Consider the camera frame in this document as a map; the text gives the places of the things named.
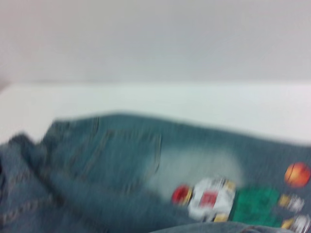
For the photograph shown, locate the blue denim shorts basketball print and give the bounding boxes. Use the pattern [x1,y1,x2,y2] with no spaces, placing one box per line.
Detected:
[0,111,311,233]

